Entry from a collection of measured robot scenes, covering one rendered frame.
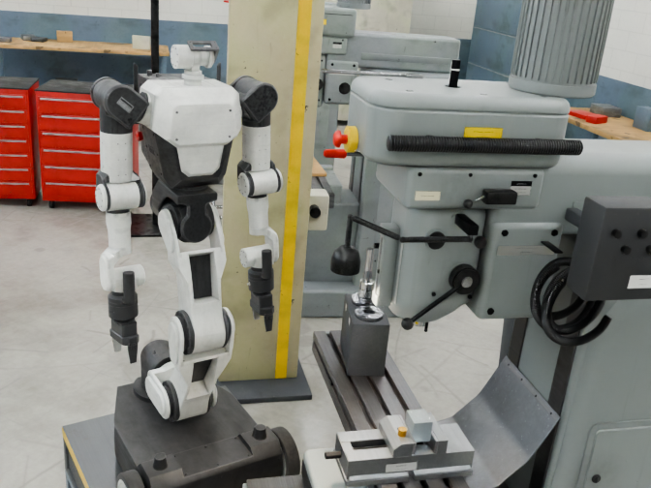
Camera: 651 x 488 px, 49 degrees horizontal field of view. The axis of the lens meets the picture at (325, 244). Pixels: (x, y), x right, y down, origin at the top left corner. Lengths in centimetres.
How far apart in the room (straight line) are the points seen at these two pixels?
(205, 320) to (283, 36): 153
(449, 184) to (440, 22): 981
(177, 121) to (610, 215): 118
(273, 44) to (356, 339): 156
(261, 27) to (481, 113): 186
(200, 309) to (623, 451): 127
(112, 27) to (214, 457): 863
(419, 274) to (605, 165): 51
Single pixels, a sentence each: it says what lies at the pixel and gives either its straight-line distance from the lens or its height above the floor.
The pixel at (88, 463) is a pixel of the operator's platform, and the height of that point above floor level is 40.
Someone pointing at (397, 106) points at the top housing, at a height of 186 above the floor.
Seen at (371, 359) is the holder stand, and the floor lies 97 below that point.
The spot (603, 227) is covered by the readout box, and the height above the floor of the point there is 168.
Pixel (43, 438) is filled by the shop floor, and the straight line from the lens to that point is 366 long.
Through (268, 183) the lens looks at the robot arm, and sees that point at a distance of 233.
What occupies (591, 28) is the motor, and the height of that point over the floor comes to 204.
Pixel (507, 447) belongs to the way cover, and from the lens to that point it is 214.
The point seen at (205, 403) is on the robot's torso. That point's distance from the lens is 257.
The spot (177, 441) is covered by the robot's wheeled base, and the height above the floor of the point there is 57.
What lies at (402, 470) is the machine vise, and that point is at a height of 94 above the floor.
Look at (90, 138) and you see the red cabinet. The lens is 624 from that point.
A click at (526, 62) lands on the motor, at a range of 175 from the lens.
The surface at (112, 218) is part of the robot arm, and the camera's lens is 220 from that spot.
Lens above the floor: 213
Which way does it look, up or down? 21 degrees down
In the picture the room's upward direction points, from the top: 5 degrees clockwise
